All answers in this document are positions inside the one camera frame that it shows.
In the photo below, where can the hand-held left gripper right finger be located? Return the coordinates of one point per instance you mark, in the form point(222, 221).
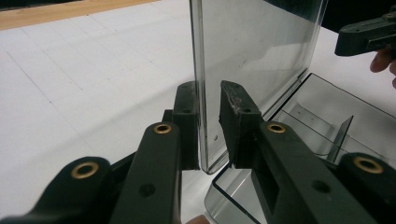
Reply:
point(239, 130)

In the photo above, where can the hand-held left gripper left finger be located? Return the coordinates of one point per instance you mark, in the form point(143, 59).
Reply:
point(188, 130)

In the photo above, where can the transparent grey compartment box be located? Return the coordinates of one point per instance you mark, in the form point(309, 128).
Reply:
point(255, 46)

